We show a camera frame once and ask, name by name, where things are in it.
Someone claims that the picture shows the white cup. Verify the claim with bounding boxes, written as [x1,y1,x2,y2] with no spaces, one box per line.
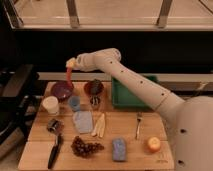
[42,96,59,115]

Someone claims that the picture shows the orange fruit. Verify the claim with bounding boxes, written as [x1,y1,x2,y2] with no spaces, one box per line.
[147,137,161,152]

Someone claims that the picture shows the black handled knife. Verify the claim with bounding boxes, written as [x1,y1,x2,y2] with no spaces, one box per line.
[47,134,62,169]

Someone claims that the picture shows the dark object in red bowl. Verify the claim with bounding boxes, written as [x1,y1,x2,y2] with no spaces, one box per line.
[90,79,102,95]

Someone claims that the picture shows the small metal tin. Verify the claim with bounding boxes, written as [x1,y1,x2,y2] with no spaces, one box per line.
[47,119,63,135]

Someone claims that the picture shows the small blue cup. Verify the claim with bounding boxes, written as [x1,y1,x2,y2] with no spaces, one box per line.
[68,96,80,112]

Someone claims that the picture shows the black chair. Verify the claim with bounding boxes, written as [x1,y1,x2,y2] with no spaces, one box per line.
[0,64,39,145]

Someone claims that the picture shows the red bowl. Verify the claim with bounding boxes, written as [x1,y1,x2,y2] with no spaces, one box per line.
[84,81,104,96]

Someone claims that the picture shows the green plastic tray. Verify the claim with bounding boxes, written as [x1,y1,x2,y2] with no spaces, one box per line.
[111,78,149,109]

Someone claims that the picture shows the silver fork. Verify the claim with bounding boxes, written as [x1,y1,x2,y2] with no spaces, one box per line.
[135,112,142,140]

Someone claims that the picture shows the purple bowl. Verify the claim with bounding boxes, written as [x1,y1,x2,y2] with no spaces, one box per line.
[51,81,74,101]

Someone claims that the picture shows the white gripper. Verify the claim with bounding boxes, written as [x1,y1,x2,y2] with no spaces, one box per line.
[66,53,94,72]

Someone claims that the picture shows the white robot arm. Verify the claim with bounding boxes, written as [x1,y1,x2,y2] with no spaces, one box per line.
[66,48,213,171]

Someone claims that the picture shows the light blue cloth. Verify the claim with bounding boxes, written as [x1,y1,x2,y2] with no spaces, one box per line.
[73,111,93,134]

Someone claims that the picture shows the blue sponge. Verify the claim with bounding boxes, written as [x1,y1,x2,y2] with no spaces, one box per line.
[112,138,126,162]

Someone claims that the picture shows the small metal cup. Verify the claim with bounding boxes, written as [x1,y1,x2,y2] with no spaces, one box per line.
[90,96,101,110]

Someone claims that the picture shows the dark grape bunch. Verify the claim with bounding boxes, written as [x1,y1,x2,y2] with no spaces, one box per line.
[71,136,104,158]

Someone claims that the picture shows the pale banana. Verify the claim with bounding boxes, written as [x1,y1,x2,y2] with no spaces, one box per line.
[91,113,105,138]

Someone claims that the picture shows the wooden cutting board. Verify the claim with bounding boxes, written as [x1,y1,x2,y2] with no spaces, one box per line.
[18,82,174,171]

